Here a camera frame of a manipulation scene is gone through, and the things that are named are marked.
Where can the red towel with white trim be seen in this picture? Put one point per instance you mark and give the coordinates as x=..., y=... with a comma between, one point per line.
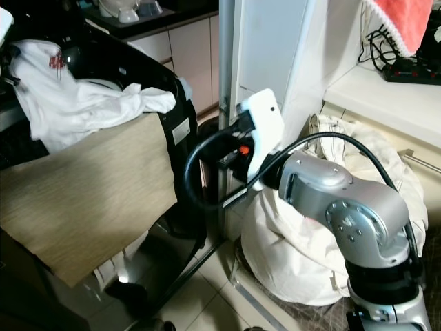
x=403, y=21

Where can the beige kitchen cabinet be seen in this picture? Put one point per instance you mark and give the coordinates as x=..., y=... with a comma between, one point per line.
x=186, y=55

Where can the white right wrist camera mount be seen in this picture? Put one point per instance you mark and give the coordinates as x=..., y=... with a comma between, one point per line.
x=263, y=124

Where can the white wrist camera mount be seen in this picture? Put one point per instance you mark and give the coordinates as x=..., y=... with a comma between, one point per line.
x=263, y=124
x=5, y=24

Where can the white fabric laundry bag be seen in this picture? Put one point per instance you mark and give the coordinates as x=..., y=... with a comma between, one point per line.
x=289, y=262

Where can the black power strip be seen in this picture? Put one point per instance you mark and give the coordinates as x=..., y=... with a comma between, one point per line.
x=413, y=72

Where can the black top-load washing machine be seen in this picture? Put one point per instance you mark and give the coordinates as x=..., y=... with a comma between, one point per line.
x=189, y=200

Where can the white printed garment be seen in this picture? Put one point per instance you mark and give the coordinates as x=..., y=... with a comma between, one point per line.
x=76, y=110

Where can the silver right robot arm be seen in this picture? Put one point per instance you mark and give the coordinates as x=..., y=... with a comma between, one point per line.
x=351, y=200

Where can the white countertop pot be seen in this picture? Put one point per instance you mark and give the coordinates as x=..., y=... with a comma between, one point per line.
x=120, y=8

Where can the silver door frame post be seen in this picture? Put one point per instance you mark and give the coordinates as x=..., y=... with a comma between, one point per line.
x=226, y=69

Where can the beige woven cloth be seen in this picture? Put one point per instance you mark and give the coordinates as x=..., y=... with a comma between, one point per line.
x=89, y=200

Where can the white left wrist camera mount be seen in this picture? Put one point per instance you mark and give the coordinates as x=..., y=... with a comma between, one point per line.
x=5, y=24

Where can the white shelf cabinet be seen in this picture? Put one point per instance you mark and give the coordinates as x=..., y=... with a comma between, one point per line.
x=303, y=48

